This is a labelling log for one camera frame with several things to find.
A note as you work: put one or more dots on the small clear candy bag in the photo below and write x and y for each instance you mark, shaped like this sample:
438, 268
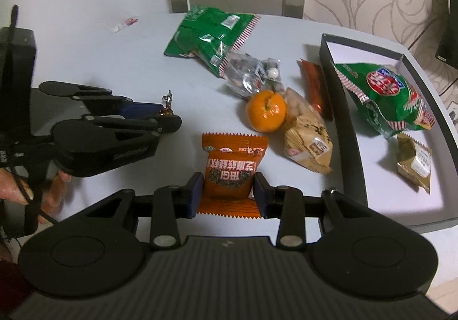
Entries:
272, 71

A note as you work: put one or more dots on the mandarin orange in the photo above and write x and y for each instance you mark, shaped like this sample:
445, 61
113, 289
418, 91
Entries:
266, 112

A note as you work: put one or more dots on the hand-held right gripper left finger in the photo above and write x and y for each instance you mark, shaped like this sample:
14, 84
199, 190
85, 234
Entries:
195, 194

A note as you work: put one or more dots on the small olive packet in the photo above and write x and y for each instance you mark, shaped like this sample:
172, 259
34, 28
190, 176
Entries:
411, 159

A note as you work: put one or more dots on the foil chocolate candy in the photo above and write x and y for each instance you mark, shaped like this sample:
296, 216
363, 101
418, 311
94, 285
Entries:
166, 107

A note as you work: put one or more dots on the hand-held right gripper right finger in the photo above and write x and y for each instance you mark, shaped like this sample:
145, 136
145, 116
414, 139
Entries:
259, 194

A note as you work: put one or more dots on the dark red clothing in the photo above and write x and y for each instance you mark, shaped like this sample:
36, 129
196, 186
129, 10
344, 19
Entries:
10, 280

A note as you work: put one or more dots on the green snack bag red label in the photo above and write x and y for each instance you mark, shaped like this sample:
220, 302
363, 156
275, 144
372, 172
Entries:
379, 98

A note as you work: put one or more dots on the clear bag of dark seeds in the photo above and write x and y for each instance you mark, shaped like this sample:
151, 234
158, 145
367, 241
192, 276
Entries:
239, 73

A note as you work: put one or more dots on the person's left hand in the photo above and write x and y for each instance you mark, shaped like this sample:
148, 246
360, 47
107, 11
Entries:
14, 187

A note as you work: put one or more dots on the green snack bag striped edge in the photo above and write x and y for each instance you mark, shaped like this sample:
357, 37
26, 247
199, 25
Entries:
204, 37

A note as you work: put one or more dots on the black monitor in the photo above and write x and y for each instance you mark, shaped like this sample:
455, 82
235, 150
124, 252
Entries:
451, 19

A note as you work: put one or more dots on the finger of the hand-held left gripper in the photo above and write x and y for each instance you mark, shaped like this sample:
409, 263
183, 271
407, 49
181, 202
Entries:
143, 109
168, 125

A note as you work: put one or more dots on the long red snack packet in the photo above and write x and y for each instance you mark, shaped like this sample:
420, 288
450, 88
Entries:
315, 87

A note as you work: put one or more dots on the black shallow box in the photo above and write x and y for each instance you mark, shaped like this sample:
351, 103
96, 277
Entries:
375, 169

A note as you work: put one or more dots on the small white pink wrapper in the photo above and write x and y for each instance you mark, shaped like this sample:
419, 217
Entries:
123, 23

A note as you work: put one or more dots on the beige cracker packet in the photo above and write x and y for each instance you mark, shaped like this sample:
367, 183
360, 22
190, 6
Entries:
307, 134

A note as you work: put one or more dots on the orange seed snack packet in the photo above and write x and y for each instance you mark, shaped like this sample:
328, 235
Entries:
229, 159

